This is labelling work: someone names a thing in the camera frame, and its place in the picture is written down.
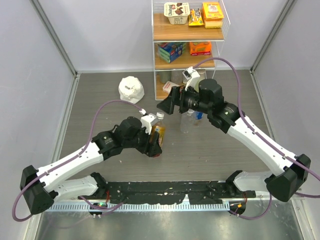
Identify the clear Pepsi bottle blue label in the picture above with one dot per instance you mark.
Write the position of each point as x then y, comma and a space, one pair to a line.
198, 118

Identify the white green bottle on shelf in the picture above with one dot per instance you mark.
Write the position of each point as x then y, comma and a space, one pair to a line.
202, 74

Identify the blue green box pack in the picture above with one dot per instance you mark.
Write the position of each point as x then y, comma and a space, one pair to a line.
170, 51

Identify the white amber bottle cap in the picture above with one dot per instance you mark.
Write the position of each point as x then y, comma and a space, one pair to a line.
160, 115

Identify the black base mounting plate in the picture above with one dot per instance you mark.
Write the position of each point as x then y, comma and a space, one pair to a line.
169, 192

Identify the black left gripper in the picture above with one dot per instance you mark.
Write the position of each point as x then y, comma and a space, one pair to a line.
149, 148

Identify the white wire wooden shelf rack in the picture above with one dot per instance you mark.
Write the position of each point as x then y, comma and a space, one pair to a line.
164, 32

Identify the small clear bottle blue cap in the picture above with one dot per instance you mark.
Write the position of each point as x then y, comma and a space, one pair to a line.
187, 120

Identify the white red tissue box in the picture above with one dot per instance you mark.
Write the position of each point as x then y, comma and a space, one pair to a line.
167, 87

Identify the amber drink bottle red label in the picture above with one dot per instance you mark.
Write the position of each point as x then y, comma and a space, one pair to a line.
160, 128

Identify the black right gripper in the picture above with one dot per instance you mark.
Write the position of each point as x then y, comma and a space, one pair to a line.
173, 99

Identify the orange yellow sponge pack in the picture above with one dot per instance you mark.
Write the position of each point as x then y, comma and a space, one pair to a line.
212, 15

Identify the white chocolate yogurt tub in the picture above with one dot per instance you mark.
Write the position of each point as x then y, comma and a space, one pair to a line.
176, 12

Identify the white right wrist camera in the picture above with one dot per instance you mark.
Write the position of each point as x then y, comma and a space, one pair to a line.
192, 78

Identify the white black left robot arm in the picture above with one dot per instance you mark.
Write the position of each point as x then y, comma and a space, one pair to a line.
44, 186

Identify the pale green cup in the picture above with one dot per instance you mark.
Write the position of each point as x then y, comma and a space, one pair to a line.
165, 76

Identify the yellow candy bag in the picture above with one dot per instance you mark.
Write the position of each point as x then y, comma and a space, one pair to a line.
195, 18

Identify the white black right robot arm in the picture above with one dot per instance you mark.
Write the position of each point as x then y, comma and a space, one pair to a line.
286, 171

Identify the white crumpled paper bag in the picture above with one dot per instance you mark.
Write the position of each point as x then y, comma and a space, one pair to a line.
131, 89

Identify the slotted grey cable duct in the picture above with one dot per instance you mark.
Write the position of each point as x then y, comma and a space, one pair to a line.
81, 206

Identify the clear plastic cup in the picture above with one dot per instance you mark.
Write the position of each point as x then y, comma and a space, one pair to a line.
177, 76

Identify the orange cracker box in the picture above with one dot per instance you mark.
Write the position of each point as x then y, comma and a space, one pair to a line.
200, 48

